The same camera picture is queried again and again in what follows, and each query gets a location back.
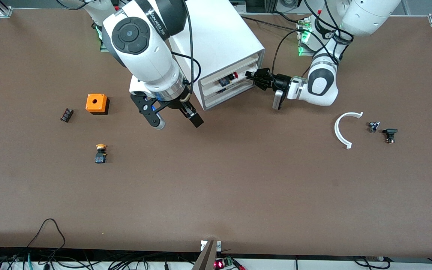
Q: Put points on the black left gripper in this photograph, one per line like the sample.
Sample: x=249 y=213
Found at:
x=280 y=81

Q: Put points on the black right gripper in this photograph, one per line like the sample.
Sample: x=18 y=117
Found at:
x=186 y=108

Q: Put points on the yellow push button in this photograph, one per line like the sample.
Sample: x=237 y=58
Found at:
x=101 y=154

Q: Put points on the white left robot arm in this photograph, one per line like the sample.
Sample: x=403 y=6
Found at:
x=366 y=15

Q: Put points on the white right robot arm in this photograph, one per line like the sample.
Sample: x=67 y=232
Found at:
x=144 y=56

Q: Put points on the red capped button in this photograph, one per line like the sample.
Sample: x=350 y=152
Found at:
x=225 y=80

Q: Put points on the small black silver component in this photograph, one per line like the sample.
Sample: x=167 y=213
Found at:
x=373 y=126

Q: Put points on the small black contact block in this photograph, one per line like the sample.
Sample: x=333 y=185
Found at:
x=67 y=115

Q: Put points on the circuit board with red LED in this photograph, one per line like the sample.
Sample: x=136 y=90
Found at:
x=221 y=263

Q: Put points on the black blue switch part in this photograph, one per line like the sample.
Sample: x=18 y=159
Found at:
x=221 y=90

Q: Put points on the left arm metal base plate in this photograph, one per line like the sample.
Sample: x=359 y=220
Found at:
x=301 y=52

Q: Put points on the orange button enclosure box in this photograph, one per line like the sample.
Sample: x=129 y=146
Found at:
x=96 y=102

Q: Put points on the small white metal bracket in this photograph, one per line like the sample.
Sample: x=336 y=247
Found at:
x=219 y=245

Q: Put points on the black switch component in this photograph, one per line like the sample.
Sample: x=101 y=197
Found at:
x=390 y=132

